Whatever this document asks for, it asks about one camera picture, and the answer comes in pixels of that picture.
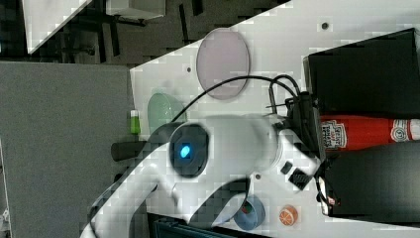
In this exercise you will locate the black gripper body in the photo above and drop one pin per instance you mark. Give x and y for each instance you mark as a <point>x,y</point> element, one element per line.
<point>303,117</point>

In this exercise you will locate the red plush ketchup bottle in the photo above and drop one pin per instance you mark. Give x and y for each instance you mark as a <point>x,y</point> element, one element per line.
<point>352,133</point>

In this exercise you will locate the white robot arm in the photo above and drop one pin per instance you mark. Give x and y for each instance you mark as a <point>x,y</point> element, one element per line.
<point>206,166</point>

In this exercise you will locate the black toaster oven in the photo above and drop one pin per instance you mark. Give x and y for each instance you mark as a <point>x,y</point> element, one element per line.
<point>367,95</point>

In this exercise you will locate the orange slice toy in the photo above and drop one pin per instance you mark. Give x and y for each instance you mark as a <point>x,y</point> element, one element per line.
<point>288,215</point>

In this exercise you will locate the round purple plate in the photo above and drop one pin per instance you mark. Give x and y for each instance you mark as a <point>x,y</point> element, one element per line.
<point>222,54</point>

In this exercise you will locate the blue bowl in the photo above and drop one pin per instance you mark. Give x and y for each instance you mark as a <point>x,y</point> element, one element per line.
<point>251,215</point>

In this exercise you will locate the green perforated strainer bowl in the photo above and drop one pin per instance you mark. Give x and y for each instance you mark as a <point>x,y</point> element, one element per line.
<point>162,108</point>

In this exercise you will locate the green small bottle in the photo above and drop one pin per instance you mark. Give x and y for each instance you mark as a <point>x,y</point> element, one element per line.
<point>135,127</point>

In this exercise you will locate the black cylindrical handle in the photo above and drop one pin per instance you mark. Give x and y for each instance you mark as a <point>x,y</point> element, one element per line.
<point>126,150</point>

